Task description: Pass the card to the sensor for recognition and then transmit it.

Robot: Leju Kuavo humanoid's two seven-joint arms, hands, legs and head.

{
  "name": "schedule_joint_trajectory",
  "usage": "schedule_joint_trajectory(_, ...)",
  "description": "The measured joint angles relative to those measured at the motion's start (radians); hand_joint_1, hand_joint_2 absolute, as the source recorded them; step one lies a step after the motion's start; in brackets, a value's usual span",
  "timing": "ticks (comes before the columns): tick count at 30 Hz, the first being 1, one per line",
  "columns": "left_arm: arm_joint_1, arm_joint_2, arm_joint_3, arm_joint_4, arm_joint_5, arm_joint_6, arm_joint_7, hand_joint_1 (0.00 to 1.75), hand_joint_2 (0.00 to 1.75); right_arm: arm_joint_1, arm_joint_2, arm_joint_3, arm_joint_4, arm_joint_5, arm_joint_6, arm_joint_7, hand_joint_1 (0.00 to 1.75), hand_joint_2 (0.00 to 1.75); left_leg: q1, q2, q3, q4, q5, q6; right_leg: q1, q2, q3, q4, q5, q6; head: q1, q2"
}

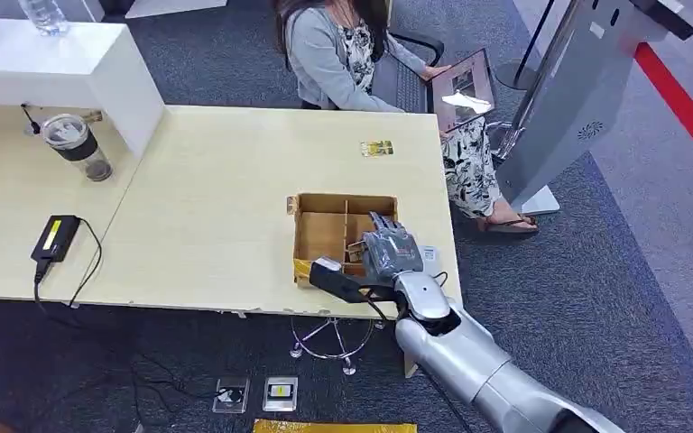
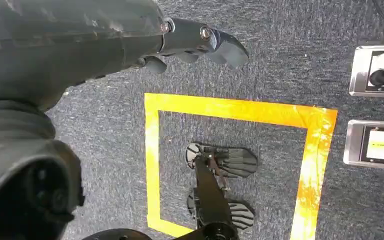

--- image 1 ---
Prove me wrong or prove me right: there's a wooden divided card box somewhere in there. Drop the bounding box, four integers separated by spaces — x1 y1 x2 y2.
285 191 401 290

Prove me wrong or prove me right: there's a thin black adapter cable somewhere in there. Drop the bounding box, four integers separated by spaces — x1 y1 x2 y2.
66 217 105 309

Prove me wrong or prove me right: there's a white desk riser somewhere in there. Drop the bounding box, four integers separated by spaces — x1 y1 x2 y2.
0 17 167 158

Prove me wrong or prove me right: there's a clear tumbler black sleeve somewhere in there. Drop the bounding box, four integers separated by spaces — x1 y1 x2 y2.
40 113 114 183

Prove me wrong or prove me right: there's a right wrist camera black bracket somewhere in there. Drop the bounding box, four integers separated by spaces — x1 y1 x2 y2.
308 256 397 305

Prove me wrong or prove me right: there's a chrome stanchion pole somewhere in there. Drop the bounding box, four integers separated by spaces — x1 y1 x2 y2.
494 0 558 92

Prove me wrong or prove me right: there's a metal floor socket yellow label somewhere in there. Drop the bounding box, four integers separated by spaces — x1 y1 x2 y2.
261 375 300 414

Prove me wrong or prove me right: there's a clear water bottle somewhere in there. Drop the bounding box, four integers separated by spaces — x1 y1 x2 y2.
17 0 70 37

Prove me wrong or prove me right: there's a yellow floor tape square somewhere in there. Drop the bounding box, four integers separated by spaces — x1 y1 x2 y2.
252 418 419 433

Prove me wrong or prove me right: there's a person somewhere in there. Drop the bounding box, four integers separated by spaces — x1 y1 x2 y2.
272 0 541 238

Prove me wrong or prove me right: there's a grey kiosk stand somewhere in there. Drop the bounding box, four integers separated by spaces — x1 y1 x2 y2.
494 0 671 217

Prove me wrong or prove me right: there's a small black desk microphone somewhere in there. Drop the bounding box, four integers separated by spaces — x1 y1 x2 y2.
20 103 43 137

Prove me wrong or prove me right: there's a person's sandal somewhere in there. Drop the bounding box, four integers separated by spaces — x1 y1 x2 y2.
482 214 541 238

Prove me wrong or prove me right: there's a black power cord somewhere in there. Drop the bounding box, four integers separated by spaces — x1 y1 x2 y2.
32 262 244 404

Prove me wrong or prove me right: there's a yellow green printed card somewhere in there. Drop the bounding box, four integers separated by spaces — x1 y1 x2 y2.
359 139 395 159

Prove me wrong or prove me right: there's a black office chair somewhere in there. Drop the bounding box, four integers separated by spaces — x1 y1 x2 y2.
389 32 446 69

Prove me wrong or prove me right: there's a laptop computer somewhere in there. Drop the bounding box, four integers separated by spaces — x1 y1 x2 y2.
373 47 498 134

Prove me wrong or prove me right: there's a metal floor socket with plug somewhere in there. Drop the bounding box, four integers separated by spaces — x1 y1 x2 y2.
211 375 252 415

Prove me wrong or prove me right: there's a black power adapter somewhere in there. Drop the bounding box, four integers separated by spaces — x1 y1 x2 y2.
30 214 82 264

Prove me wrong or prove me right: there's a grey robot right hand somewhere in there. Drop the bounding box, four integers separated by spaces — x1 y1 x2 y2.
360 211 426 286

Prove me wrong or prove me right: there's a chrome stool base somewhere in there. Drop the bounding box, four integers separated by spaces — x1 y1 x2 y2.
288 316 379 377

